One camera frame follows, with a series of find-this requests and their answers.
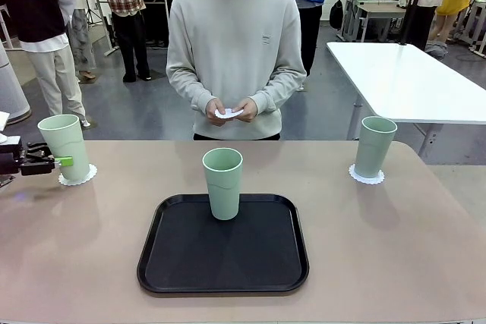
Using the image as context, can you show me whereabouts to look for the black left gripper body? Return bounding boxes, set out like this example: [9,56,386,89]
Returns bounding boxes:
[0,144,24,178]

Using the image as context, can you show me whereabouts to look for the pale green plastic cup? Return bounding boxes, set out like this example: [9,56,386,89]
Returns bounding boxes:
[354,115,399,179]
[36,113,92,184]
[202,148,245,222]

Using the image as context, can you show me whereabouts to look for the white lace paper coaster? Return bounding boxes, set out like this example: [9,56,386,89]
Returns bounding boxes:
[57,162,99,187]
[348,163,386,186]
[213,107,246,120]

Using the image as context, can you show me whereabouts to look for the person's right forearm grey sleeve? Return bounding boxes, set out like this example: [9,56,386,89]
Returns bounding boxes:
[166,65,217,111]

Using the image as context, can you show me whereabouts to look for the person's left forearm grey sleeve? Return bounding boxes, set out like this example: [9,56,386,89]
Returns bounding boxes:
[252,68,308,115]

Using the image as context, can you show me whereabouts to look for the person's right hand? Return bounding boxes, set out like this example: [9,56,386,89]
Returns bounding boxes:
[205,97,229,127]

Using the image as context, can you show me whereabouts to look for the person's left hand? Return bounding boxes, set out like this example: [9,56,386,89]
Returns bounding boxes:
[235,97,260,124]

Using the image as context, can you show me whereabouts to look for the white cylindrical air purifier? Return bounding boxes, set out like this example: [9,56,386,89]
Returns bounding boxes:
[0,41,33,127]

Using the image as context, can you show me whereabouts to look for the person in grey patterned skirt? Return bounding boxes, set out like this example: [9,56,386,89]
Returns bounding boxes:
[56,0,99,83]

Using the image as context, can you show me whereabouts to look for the person's black trousers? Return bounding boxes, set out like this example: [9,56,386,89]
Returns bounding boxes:
[192,132,281,141]

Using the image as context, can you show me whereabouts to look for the black plastic serving tray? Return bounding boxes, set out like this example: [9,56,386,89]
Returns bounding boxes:
[137,193,311,295]

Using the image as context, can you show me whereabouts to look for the person torso grey sweatshirt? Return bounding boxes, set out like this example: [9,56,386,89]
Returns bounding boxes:
[166,0,308,141]

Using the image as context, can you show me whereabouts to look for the black hanging bag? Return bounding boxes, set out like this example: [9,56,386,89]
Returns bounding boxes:
[329,0,345,30]

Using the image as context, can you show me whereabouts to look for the white rectangular table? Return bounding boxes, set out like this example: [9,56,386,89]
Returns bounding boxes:
[326,40,486,158]

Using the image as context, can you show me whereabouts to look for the grey metal desk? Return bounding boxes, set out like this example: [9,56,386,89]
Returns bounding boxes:
[340,0,410,42]

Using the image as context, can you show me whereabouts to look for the grey cloth bundle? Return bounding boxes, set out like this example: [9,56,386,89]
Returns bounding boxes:
[424,40,450,61]

